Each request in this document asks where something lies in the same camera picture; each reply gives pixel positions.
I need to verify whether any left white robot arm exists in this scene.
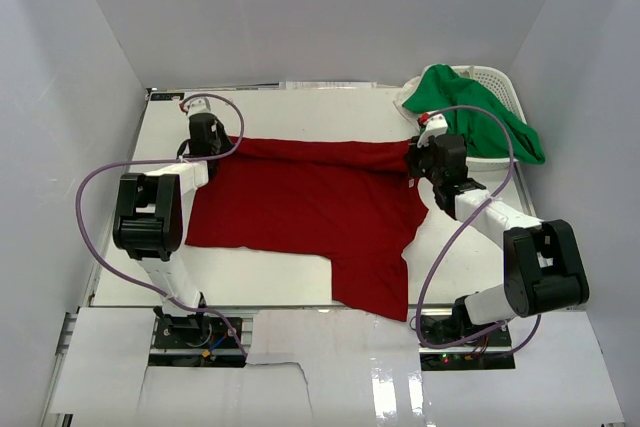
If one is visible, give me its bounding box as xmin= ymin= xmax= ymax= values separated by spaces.
xmin=113 ymin=113 xmax=232 ymax=338

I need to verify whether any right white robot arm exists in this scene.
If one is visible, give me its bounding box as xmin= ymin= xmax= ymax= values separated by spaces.
xmin=405 ymin=134 xmax=590 ymax=349

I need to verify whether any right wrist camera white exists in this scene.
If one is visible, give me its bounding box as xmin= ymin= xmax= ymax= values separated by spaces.
xmin=417 ymin=113 xmax=448 ymax=148

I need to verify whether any black label sticker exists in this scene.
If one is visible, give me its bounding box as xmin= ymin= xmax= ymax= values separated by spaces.
xmin=149 ymin=92 xmax=185 ymax=102

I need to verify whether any red t shirt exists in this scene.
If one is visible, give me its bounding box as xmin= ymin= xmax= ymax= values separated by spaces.
xmin=186 ymin=138 xmax=428 ymax=321

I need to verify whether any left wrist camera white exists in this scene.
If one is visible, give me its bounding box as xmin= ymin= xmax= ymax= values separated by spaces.
xmin=179 ymin=97 xmax=212 ymax=117

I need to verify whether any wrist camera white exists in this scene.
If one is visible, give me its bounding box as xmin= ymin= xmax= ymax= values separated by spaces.
xmin=179 ymin=97 xmax=212 ymax=117
xmin=417 ymin=113 xmax=448 ymax=148

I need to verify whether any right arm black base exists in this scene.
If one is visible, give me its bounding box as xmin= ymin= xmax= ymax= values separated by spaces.
xmin=419 ymin=315 xmax=516 ymax=373

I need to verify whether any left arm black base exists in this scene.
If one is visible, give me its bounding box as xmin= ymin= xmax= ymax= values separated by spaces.
xmin=148 ymin=307 xmax=246 ymax=368

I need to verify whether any green t shirt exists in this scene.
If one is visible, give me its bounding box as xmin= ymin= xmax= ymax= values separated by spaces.
xmin=405 ymin=64 xmax=546 ymax=165

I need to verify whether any white t shirt in basket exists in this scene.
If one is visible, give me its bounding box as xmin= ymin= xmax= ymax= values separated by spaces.
xmin=393 ymin=72 xmax=427 ymax=126

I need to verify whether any white plastic laundry basket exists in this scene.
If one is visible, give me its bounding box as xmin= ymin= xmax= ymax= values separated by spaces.
xmin=418 ymin=63 xmax=527 ymax=172

